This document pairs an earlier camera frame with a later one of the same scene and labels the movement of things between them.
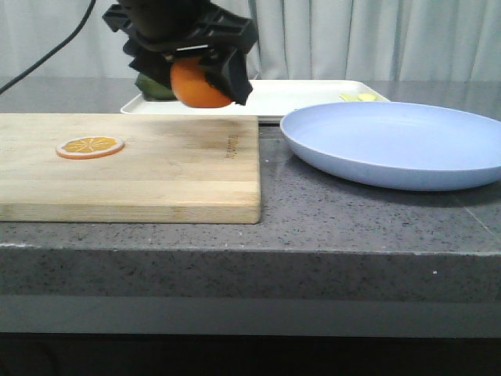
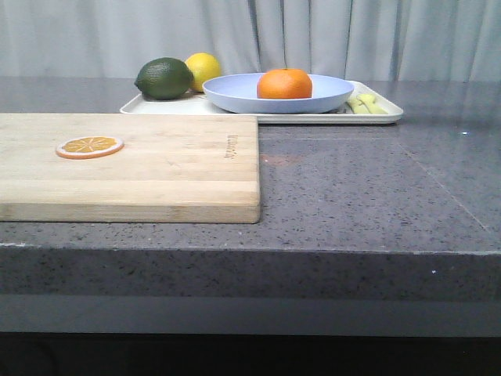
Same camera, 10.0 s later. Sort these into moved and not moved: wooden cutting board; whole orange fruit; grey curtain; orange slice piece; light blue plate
Moved: light blue plate; whole orange fruit
Not moved: orange slice piece; grey curtain; wooden cutting board
